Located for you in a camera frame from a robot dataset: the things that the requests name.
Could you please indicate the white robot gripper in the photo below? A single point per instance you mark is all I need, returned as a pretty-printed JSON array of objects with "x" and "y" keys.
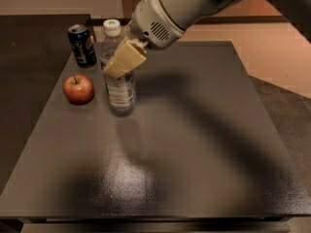
[{"x": 153, "y": 20}]

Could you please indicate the clear plastic water bottle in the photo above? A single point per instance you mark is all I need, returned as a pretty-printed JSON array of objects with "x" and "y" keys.
[{"x": 121, "y": 92}]

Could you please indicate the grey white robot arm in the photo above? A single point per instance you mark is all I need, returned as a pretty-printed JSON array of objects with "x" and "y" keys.
[{"x": 185, "y": 13}]

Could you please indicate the red apple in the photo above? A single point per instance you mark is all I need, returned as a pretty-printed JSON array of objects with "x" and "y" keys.
[{"x": 78, "y": 89}]

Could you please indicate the dark blue soda can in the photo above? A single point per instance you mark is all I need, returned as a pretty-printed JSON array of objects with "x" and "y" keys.
[{"x": 82, "y": 46}]

